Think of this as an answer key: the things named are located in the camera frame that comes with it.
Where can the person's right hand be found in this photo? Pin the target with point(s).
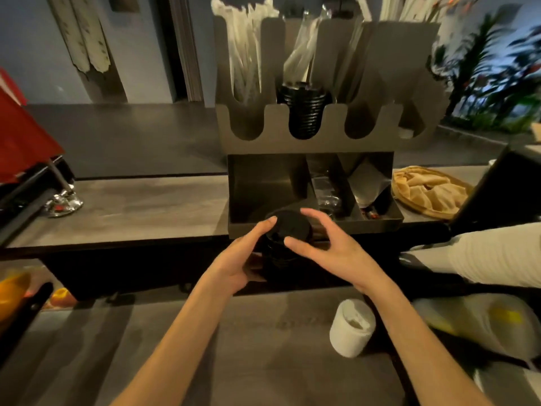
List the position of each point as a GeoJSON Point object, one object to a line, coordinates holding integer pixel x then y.
{"type": "Point", "coordinates": [351, 262]}

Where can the person's left hand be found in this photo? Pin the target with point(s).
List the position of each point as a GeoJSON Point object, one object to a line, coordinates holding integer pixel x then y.
{"type": "Point", "coordinates": [234, 266]}

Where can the stack of white lids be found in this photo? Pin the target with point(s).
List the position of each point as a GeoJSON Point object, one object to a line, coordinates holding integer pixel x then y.
{"type": "Point", "coordinates": [351, 329]}

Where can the black cup lid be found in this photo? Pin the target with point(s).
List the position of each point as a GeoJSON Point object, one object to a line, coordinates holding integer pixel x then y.
{"type": "Point", "coordinates": [291, 226]}
{"type": "Point", "coordinates": [304, 111]}

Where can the dark metal organizer box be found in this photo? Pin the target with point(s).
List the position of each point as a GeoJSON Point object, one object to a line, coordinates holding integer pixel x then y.
{"type": "Point", "coordinates": [329, 139]}

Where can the person's right forearm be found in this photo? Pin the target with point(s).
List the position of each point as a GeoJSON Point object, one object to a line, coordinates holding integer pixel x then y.
{"type": "Point", "coordinates": [422, 350]}

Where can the person's left forearm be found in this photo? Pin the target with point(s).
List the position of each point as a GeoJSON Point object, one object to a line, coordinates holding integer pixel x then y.
{"type": "Point", "coordinates": [169, 355]}

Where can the white paper cup stack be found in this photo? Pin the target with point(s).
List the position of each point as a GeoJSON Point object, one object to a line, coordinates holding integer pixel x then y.
{"type": "Point", "coordinates": [494, 257]}

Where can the translucent yellow print cup stack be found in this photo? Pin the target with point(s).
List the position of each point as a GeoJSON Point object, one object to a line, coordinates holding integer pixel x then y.
{"type": "Point", "coordinates": [486, 325]}

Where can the green sleeved white cup stack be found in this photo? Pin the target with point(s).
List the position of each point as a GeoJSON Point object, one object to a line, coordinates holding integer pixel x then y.
{"type": "Point", "coordinates": [511, 386]}

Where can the small red packet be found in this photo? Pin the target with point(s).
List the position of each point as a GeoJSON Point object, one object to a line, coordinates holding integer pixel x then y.
{"type": "Point", "coordinates": [372, 212]}

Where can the clear plastic bag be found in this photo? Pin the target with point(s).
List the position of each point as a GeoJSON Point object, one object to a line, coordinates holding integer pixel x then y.
{"type": "Point", "coordinates": [326, 190]}

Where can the grey foil pouch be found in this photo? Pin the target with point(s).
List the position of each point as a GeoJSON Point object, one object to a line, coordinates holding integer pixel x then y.
{"type": "Point", "coordinates": [367, 183]}

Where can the tan crumpled paper bundle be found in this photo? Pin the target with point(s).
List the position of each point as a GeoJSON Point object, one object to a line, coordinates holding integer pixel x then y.
{"type": "Point", "coordinates": [429, 192]}

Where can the black box counter device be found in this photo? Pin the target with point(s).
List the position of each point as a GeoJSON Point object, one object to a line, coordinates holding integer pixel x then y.
{"type": "Point", "coordinates": [503, 194]}

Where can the bundle of white wrapped straws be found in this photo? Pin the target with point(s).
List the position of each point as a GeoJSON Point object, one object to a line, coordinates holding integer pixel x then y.
{"type": "Point", "coordinates": [245, 50]}

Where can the bundle of clear wrapped straws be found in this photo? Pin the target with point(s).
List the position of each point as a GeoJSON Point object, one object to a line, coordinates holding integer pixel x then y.
{"type": "Point", "coordinates": [304, 50]}

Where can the pile of oranges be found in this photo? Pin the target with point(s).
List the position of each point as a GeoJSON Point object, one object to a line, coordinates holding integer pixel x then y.
{"type": "Point", "coordinates": [12, 293]}

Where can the beige doorway curtain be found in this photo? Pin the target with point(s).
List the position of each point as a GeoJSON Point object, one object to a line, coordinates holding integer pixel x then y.
{"type": "Point", "coordinates": [186, 46]}

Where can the green indoor plant bed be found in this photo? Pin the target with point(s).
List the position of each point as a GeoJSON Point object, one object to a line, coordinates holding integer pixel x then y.
{"type": "Point", "coordinates": [490, 80]}

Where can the red flag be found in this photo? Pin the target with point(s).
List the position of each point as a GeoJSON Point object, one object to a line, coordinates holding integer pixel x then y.
{"type": "Point", "coordinates": [25, 143]}

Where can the bundle of thick paper straws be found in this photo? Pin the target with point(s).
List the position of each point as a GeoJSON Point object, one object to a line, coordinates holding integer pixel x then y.
{"type": "Point", "coordinates": [405, 8]}

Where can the cream floral door curtain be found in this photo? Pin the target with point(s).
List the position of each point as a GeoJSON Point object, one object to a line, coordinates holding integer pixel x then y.
{"type": "Point", "coordinates": [80, 33]}

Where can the small brown wall picture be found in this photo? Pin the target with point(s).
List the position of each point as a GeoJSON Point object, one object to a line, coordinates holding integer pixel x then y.
{"type": "Point", "coordinates": [123, 3]}

